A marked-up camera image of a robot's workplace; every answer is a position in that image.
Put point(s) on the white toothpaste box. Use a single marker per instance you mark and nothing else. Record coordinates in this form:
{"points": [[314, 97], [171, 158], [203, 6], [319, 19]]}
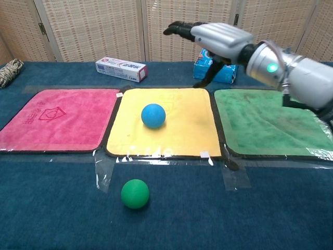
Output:
{"points": [[121, 69]]}

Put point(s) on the blue cookie box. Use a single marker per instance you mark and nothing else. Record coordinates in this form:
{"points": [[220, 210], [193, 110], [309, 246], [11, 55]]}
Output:
{"points": [[201, 67]]}

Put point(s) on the pink towel mat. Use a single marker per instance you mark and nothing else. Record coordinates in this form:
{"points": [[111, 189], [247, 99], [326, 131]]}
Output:
{"points": [[57, 122]]}

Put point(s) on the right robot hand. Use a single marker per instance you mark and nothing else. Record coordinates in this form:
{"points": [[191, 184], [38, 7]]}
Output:
{"points": [[221, 39]]}

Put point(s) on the green ball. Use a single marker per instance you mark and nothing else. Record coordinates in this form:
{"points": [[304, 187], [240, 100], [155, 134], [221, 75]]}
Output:
{"points": [[135, 194]]}

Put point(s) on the blue ball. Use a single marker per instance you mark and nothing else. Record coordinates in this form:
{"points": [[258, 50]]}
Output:
{"points": [[153, 115]]}

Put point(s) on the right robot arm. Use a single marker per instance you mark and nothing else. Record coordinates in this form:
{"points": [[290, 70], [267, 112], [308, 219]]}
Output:
{"points": [[299, 73]]}

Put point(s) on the woven folding screen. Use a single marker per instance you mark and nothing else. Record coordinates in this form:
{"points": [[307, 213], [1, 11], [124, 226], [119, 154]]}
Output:
{"points": [[104, 28]]}

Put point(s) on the yellow towel mat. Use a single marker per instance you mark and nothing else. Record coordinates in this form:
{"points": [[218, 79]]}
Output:
{"points": [[182, 130]]}

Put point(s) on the green towel mat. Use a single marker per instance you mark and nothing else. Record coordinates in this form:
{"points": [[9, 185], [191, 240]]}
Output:
{"points": [[260, 125]]}

